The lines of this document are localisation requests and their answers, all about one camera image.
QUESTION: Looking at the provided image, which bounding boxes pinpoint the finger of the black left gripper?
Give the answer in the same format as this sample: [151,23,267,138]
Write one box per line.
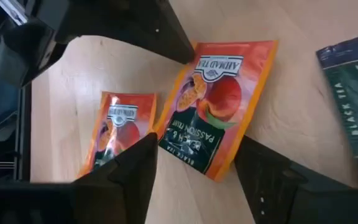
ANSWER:
[72,0,196,65]

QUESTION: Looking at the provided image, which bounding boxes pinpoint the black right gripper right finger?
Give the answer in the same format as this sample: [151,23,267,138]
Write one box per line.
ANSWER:
[234,135,308,224]

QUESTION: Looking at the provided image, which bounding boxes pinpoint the orange tea packet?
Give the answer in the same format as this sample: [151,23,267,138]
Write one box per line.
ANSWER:
[154,39,279,183]
[78,91,158,178]

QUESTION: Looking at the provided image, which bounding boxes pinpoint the dark blue tea packet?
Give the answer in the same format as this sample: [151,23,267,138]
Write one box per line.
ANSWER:
[315,30,358,189]

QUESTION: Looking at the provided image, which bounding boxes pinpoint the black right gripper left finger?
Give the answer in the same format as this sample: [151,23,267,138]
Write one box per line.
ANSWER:
[73,133,159,224]

